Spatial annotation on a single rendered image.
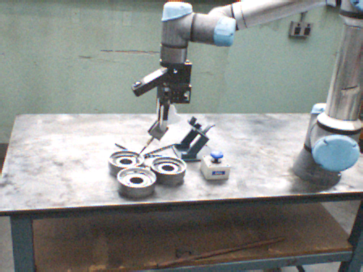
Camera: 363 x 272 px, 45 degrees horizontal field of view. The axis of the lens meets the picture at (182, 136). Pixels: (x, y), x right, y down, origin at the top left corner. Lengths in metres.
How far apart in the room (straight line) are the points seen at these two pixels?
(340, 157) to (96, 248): 0.77
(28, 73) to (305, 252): 1.97
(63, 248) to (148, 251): 0.26
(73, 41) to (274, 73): 1.37
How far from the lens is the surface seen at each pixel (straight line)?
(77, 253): 1.39
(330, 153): 1.21
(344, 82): 1.17
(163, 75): 1.20
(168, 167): 1.29
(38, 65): 2.81
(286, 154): 1.54
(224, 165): 1.29
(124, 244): 1.42
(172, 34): 1.16
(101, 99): 2.88
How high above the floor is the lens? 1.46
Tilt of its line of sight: 25 degrees down
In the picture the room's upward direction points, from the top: 6 degrees clockwise
